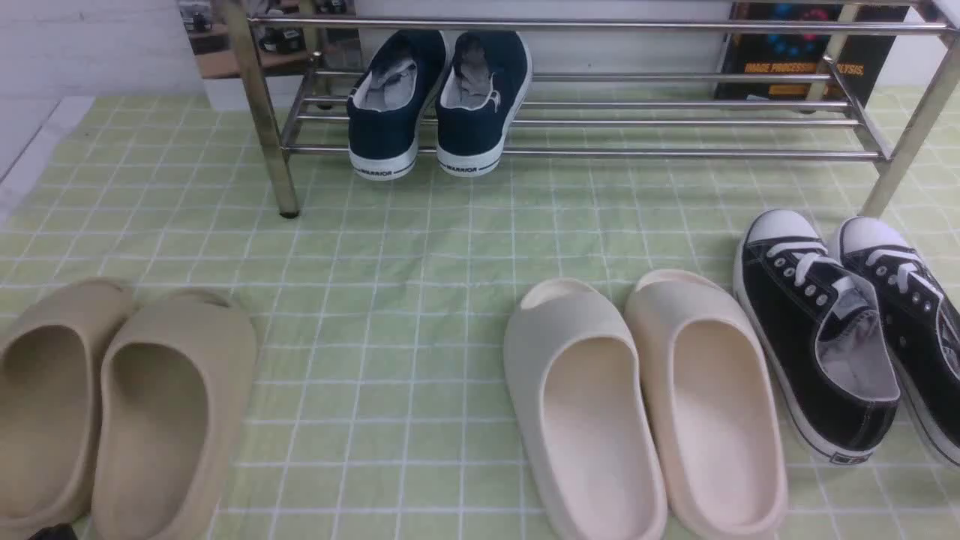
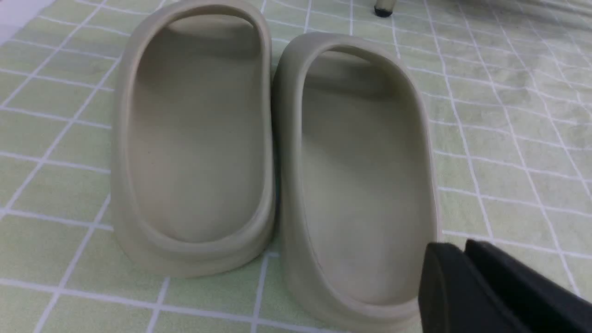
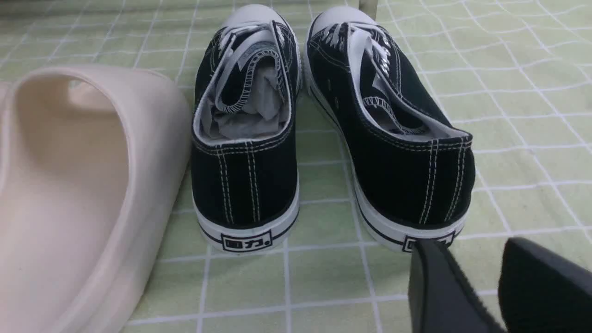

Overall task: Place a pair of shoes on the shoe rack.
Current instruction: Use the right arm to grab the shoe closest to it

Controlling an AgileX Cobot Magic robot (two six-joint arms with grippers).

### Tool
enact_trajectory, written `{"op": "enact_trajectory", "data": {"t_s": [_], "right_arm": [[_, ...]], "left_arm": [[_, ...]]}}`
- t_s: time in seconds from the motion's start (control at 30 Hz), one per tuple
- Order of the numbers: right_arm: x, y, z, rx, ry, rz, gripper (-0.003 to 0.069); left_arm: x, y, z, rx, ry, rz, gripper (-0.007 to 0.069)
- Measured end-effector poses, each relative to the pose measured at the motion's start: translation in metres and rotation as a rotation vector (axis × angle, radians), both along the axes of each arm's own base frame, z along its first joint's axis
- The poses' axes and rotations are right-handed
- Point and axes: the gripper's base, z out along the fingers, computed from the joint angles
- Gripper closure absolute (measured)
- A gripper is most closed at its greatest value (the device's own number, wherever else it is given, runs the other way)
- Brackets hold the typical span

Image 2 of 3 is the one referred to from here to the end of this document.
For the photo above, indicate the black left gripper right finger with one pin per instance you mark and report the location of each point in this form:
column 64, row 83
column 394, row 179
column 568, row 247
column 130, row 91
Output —
column 540, row 304

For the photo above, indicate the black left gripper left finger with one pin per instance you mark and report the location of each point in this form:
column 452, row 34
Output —
column 455, row 298

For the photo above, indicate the metal shoe rack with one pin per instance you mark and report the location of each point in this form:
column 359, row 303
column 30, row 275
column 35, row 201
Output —
column 384, row 8

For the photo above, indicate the tan slipper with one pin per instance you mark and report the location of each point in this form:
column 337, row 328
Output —
column 192, row 175
column 358, row 202

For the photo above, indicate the green checkered floor cloth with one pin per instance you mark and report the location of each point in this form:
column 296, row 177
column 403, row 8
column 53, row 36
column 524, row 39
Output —
column 507, row 84

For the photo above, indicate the tan slipper far left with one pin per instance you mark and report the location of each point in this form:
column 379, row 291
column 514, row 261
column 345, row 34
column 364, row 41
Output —
column 192, row 175

